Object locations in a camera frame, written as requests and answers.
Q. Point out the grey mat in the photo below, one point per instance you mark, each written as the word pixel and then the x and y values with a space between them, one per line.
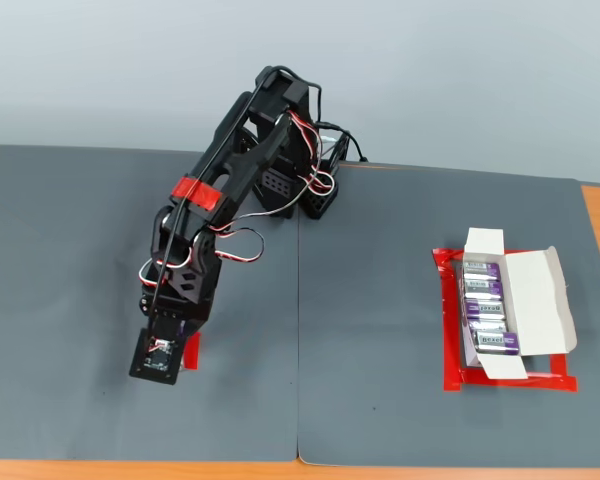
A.
pixel 55 300
pixel 380 325

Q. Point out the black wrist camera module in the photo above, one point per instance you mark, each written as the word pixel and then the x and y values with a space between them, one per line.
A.
pixel 154 359

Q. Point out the red tape frame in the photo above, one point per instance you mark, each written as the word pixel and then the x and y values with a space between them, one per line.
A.
pixel 452 350

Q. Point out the purple silver 9V battery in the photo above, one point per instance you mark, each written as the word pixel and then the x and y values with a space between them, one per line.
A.
pixel 481 270
pixel 484 309
pixel 495 342
pixel 484 288
pixel 490 327

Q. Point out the red tape band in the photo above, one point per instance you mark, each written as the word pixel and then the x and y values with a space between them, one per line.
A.
pixel 197 194

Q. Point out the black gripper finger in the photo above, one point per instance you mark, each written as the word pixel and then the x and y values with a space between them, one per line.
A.
pixel 182 352

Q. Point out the red tape patch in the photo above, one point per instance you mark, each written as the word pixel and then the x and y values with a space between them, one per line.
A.
pixel 194 352

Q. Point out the white cardboard box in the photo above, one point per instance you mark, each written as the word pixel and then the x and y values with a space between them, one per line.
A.
pixel 535 305

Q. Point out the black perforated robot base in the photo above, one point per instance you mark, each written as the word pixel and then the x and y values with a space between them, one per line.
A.
pixel 320 202

